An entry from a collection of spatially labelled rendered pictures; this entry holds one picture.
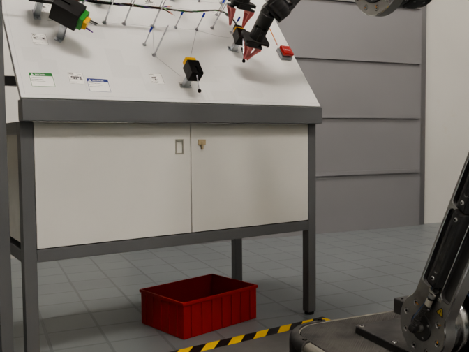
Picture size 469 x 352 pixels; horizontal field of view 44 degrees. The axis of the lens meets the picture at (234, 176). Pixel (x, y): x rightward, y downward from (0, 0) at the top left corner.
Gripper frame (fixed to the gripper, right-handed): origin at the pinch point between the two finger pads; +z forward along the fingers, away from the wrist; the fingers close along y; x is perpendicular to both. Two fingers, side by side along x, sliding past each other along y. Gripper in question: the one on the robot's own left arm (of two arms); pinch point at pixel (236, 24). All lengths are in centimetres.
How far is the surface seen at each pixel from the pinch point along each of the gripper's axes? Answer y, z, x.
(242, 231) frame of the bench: -6, 68, 45
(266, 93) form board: -12.0, 20.3, 19.4
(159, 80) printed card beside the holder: 32.6, 19.4, 26.2
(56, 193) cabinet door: 65, 53, 53
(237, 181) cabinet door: -2, 51, 37
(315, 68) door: -133, 51, -170
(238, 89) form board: 0.7, 19.7, 20.7
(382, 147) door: -204, 101, -149
